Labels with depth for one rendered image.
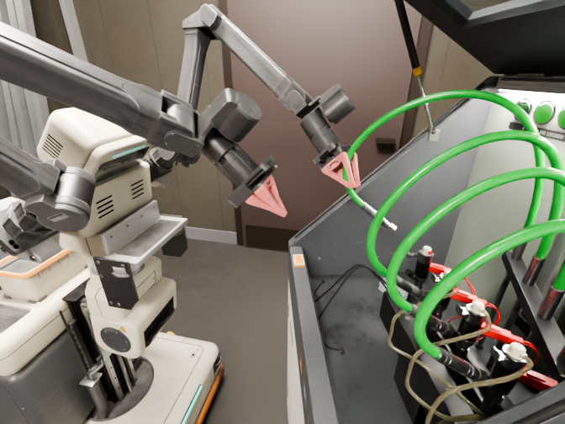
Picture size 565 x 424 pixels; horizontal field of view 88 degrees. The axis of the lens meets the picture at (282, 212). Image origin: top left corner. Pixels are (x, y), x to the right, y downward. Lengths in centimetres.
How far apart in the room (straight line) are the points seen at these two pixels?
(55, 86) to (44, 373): 95
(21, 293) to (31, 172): 66
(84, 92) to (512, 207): 91
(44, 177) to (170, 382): 107
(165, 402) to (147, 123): 118
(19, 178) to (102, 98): 22
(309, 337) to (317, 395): 12
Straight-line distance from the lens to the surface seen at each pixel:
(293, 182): 233
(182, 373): 151
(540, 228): 40
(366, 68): 216
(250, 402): 171
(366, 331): 88
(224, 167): 52
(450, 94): 66
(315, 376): 63
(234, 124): 49
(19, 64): 49
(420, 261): 68
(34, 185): 63
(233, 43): 92
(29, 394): 126
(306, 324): 70
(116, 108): 49
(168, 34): 259
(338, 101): 71
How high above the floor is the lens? 146
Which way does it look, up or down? 26 degrees down
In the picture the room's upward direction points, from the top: straight up
